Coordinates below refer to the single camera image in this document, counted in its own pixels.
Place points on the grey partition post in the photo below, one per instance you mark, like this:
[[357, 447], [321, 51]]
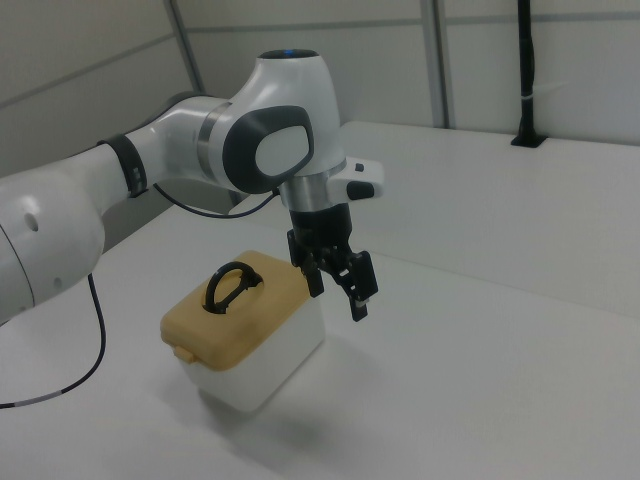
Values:
[[439, 60], [187, 45]]

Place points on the black clamp mount pole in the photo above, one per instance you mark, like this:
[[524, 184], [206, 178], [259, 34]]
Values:
[[526, 100]]

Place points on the tan plastic case lid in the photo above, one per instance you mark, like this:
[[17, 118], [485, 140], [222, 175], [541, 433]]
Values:
[[240, 330]]

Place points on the white plastic tool case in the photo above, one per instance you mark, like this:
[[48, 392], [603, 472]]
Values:
[[280, 350]]

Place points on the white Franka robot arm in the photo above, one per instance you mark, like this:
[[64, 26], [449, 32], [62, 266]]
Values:
[[50, 210]]

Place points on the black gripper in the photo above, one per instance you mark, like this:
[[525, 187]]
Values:
[[322, 230]]

